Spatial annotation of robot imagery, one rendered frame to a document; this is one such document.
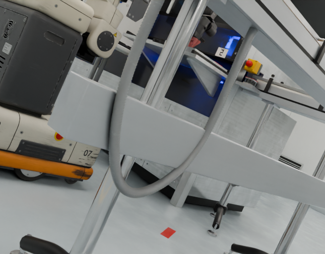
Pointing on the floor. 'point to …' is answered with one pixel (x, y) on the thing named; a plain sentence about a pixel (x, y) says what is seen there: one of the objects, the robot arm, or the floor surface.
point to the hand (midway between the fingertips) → (189, 48)
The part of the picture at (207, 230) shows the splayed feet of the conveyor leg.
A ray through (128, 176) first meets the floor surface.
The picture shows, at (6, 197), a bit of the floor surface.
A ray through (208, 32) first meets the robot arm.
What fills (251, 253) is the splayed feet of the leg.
